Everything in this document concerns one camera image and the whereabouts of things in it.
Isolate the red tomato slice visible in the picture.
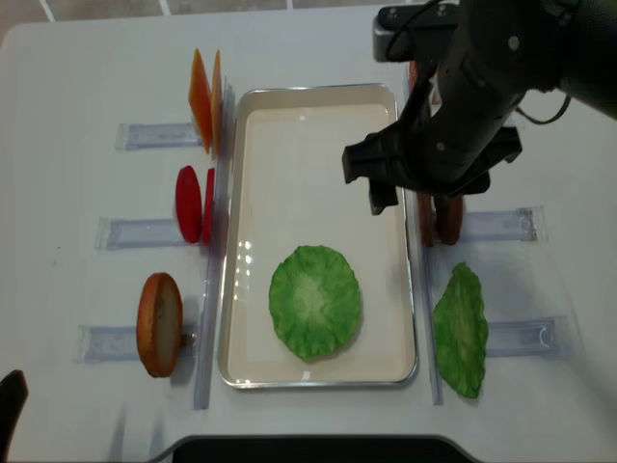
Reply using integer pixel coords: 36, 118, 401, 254
174, 166, 201, 243
201, 168, 216, 245

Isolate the orange cheese slice left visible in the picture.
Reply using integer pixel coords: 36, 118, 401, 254
188, 48, 213, 153

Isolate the green lettuce leaf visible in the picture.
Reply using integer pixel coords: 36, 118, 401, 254
433, 262, 489, 399
269, 245, 362, 362

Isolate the clear acrylic rack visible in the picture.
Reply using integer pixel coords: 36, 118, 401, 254
77, 82, 236, 410
416, 200, 576, 405

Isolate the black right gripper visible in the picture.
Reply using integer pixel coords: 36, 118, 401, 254
342, 121, 523, 216

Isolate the white rectangular serving tray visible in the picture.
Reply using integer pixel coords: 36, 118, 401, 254
217, 84, 417, 389

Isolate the clear acrylic rack right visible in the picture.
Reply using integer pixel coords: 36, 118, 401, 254
416, 200, 576, 405

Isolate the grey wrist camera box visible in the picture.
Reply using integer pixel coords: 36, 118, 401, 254
372, 1, 460, 63

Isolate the orange cheese slice right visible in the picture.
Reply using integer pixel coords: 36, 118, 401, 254
211, 51, 223, 156

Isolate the red tomato slice back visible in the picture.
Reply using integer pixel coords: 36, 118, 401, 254
201, 168, 216, 245

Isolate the black left gripper tip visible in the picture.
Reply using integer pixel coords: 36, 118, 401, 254
0, 369, 29, 462

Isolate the brown meat patty near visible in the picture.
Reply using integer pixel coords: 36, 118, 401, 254
434, 197, 464, 246

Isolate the brown meat patty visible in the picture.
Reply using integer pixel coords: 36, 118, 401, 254
416, 193, 434, 247
434, 197, 464, 246

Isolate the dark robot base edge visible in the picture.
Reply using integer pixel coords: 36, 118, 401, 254
173, 435, 474, 462

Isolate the upright bread slice left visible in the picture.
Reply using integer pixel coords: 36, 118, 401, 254
136, 272, 183, 378

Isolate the brown meat patty far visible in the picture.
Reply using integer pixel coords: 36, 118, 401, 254
416, 193, 434, 247

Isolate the orange cheese slice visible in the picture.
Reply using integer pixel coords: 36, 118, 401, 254
188, 48, 213, 153
211, 51, 223, 156

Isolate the clear acrylic rack left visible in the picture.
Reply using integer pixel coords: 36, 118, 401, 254
77, 82, 236, 410

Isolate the red tomato slice front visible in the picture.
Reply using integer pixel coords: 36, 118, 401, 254
174, 166, 201, 243

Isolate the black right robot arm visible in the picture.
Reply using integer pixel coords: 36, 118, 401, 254
342, 1, 616, 214

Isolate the green lettuce leaf upright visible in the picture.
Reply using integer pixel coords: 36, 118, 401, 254
433, 262, 489, 399

